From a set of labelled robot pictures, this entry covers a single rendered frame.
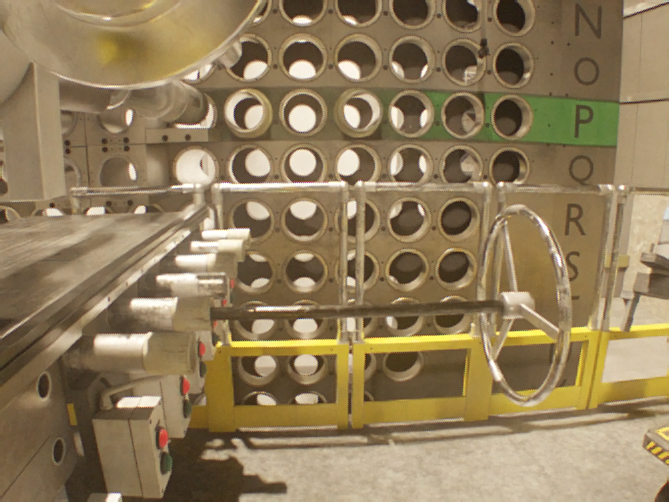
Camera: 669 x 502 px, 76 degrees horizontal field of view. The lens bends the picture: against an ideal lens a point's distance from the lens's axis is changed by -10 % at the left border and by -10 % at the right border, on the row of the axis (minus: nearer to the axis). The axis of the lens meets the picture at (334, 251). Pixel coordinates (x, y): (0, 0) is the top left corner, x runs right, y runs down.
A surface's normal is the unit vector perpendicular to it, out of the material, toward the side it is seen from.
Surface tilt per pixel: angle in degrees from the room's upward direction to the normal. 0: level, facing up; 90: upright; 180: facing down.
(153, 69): 90
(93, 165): 90
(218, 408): 90
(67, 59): 90
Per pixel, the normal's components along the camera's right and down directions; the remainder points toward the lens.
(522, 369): 0.07, 0.22
